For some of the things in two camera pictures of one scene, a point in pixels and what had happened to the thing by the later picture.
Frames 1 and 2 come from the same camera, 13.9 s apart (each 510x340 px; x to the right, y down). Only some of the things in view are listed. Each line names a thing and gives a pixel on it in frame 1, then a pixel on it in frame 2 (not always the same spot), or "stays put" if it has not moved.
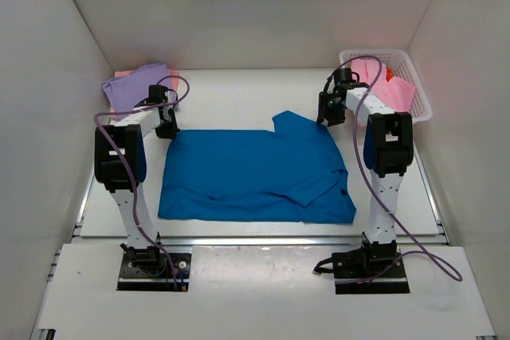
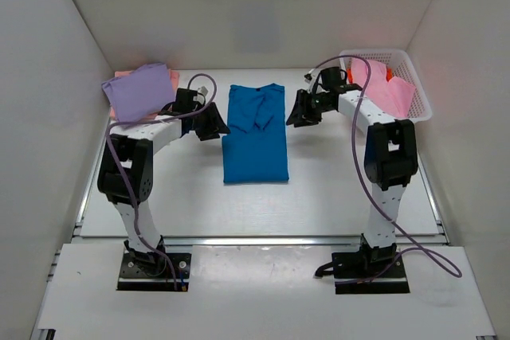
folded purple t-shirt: [127, 91] stays put
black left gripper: [166, 129] -> [207, 120]
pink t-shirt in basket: [397, 93] stays put
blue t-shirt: [295, 173] -> [255, 143]
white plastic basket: [400, 63] stays put
